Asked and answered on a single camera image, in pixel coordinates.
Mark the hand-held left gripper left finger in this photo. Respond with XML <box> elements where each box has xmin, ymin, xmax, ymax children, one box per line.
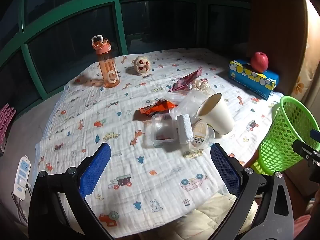
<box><xmin>28</xmin><ymin>142</ymin><xmax>115</xmax><ymax>240</ymax></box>

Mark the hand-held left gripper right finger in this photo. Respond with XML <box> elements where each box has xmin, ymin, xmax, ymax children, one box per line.
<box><xmin>209</xmin><ymin>143</ymin><xmax>294</xmax><ymax>240</ymax></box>

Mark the green plastic mesh basket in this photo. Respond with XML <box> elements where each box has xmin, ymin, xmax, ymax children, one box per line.
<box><xmin>259</xmin><ymin>96</ymin><xmax>320</xmax><ymax>176</ymax></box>

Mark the small plastic pudding cup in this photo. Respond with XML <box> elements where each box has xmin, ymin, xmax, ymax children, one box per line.
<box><xmin>190</xmin><ymin>120</ymin><xmax>215</xmax><ymax>150</ymax></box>

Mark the white paper cup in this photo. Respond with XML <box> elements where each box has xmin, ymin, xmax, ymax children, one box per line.
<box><xmin>196</xmin><ymin>93</ymin><xmax>236</xmax><ymax>134</ymax></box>

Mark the white styrofoam block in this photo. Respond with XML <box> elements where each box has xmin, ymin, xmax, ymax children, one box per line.
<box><xmin>176</xmin><ymin>114</ymin><xmax>194</xmax><ymax>145</ymax></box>

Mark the clear plastic tray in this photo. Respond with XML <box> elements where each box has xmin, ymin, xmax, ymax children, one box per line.
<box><xmin>151</xmin><ymin>114</ymin><xmax>179</xmax><ymax>144</ymax></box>

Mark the clear round plastic lid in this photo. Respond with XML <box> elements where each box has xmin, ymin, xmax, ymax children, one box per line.
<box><xmin>169</xmin><ymin>97</ymin><xmax>200</xmax><ymax>121</ymax></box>

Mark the orange snack wrapper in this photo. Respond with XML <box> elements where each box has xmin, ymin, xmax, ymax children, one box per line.
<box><xmin>133</xmin><ymin>99</ymin><xmax>178</xmax><ymax>120</ymax></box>

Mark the white tissue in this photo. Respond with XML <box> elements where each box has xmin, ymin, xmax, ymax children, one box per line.
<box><xmin>194</xmin><ymin>79</ymin><xmax>212</xmax><ymax>94</ymax></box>

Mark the pink snack wrapper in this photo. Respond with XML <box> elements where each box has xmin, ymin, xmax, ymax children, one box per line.
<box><xmin>168</xmin><ymin>67</ymin><xmax>203</xmax><ymax>92</ymax></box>

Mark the printed white blanket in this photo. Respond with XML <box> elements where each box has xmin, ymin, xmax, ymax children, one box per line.
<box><xmin>35</xmin><ymin>48</ymin><xmax>285</xmax><ymax>239</ymax></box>

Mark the cream quilt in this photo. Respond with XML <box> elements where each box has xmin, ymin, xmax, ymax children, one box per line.
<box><xmin>160</xmin><ymin>192</ymin><xmax>258</xmax><ymax>240</ymax></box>

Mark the cream floral curtain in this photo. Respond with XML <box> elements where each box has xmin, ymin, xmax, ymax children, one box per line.
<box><xmin>290</xmin><ymin>0</ymin><xmax>320</xmax><ymax>100</ymax></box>

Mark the white power strip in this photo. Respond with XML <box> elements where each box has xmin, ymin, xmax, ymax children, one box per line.
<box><xmin>12</xmin><ymin>156</ymin><xmax>32</xmax><ymax>201</ymax></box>

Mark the blue spotted cardboard box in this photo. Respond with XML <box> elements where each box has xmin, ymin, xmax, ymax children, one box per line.
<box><xmin>229</xmin><ymin>59</ymin><xmax>279</xmax><ymax>101</ymax></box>

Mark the red apple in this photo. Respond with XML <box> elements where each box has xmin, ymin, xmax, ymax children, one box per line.
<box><xmin>251</xmin><ymin>52</ymin><xmax>269</xmax><ymax>73</ymax></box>

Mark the orange water bottle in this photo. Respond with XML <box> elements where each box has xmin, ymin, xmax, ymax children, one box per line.
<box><xmin>91</xmin><ymin>35</ymin><xmax>121</xmax><ymax>88</ymax></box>

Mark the pink lattice mat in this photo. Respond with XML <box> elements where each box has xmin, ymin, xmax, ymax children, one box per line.
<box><xmin>0</xmin><ymin>103</ymin><xmax>17</xmax><ymax>143</ymax></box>

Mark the brown wooden cabinet panel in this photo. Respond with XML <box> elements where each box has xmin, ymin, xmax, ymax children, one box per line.
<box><xmin>246</xmin><ymin>0</ymin><xmax>315</xmax><ymax>98</ymax></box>

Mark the cream strawberry plush toy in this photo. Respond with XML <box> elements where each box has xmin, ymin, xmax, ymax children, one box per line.
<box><xmin>132</xmin><ymin>56</ymin><xmax>152</xmax><ymax>75</ymax></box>

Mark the black power cable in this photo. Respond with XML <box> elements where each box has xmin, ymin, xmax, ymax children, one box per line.
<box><xmin>11</xmin><ymin>182</ymin><xmax>33</xmax><ymax>227</ymax></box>

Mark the green window frame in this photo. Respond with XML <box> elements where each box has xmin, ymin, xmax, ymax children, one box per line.
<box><xmin>0</xmin><ymin>0</ymin><xmax>250</xmax><ymax>110</ymax></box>

